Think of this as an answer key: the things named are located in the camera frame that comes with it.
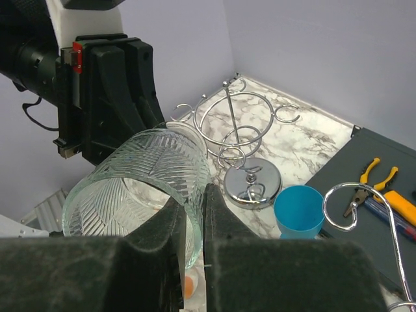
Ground orange utility knife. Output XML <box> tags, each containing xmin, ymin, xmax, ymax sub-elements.
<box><xmin>384</xmin><ymin>190</ymin><xmax>415</xmax><ymax>222</ymax></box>

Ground ribbed clear wine glass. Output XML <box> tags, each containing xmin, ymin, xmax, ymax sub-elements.
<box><xmin>62</xmin><ymin>122</ymin><xmax>211</xmax><ymax>268</ymax></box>

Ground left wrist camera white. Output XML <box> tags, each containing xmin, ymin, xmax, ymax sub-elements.
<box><xmin>45</xmin><ymin>1</ymin><xmax>123</xmax><ymax>49</ymax></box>

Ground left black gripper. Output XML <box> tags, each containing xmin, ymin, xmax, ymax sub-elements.
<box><xmin>54</xmin><ymin>34</ymin><xmax>164</xmax><ymax>166</ymax></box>

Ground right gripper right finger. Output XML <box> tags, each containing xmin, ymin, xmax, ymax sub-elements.
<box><xmin>203</xmin><ymin>184</ymin><xmax>387</xmax><ymax>311</ymax></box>

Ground aluminium extrusion frame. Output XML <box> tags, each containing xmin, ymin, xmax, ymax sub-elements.
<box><xmin>20</xmin><ymin>189</ymin><xmax>68</xmax><ymax>233</ymax></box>

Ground dark grey tool tray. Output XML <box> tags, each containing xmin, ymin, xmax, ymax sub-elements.
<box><xmin>304</xmin><ymin>126</ymin><xmax>416</xmax><ymax>293</ymax></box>

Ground yellow handled pliers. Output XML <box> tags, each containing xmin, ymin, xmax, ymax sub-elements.
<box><xmin>343</xmin><ymin>157</ymin><xmax>399</xmax><ymax>218</ymax></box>

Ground orange plastic goblet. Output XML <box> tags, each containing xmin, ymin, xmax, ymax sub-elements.
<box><xmin>184</xmin><ymin>272</ymin><xmax>199</xmax><ymax>299</ymax></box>

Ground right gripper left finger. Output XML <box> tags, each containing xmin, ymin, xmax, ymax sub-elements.
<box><xmin>1</xmin><ymin>199</ymin><xmax>185</xmax><ymax>311</ymax></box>

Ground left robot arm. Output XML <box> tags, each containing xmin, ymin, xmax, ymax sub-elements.
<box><xmin>1</xmin><ymin>1</ymin><xmax>164</xmax><ymax>165</ymax></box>

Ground scroll arm chrome glass rack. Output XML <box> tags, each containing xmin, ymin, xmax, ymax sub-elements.
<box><xmin>322</xmin><ymin>182</ymin><xmax>415</xmax><ymax>311</ymax></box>

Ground blue plastic goblet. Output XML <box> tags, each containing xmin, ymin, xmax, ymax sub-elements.
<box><xmin>274</xmin><ymin>185</ymin><xmax>324</xmax><ymax>240</ymax></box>

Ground round ring chrome glass rack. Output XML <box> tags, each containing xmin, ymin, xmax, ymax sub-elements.
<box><xmin>171</xmin><ymin>76</ymin><xmax>300</xmax><ymax>210</ymax></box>

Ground blue red screwdriver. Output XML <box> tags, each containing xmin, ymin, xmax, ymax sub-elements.
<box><xmin>363</xmin><ymin>198</ymin><xmax>416</xmax><ymax>241</ymax></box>

